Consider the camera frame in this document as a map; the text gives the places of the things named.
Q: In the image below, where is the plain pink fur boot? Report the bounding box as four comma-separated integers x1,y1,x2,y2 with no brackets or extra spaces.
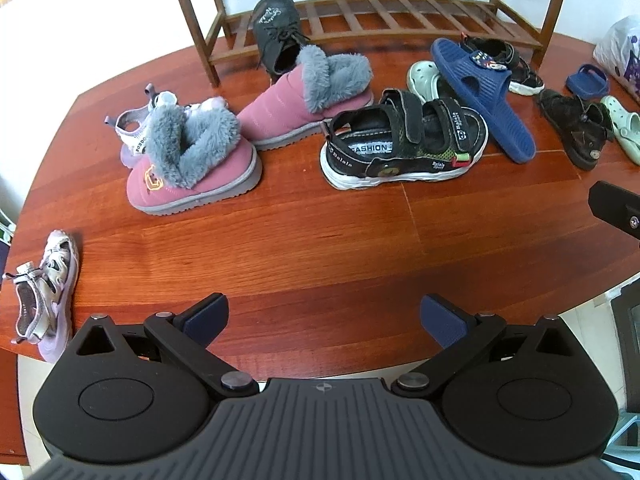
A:
236,45,375,151

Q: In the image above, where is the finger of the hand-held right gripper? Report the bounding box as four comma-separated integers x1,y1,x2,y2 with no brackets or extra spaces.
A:
589,180,640,247

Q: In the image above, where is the purple white sandal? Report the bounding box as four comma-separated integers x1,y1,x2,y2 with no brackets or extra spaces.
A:
104,85,232,170
2,230,81,365

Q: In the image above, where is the blue slide slipper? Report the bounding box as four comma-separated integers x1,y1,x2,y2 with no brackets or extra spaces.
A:
566,64,610,100
431,37,537,165

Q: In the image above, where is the black lace-up shoe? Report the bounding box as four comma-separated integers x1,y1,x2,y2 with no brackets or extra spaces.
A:
252,0,311,79
537,89,615,170

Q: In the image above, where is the dark grey box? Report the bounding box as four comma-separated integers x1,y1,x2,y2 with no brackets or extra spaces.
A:
611,285,640,401

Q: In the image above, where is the pink fur boot yellow emblem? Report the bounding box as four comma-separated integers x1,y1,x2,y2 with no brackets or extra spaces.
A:
125,105,262,217

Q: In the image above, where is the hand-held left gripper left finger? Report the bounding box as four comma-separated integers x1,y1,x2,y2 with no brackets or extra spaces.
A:
75,293,253,402

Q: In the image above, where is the pale green clog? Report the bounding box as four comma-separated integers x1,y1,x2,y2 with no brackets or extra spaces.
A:
600,95,640,165
406,59,456,101

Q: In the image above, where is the white printed plastic bag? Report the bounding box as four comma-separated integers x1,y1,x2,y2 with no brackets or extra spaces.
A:
593,15,640,106

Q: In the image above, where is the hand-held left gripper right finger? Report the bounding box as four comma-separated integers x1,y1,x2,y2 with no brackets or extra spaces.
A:
391,294,576,401

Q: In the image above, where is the wooden shoe rack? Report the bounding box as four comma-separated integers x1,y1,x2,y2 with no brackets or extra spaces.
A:
165,0,574,87

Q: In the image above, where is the black sport sandal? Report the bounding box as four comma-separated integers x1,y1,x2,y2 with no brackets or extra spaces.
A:
459,32,546,97
320,88,489,191

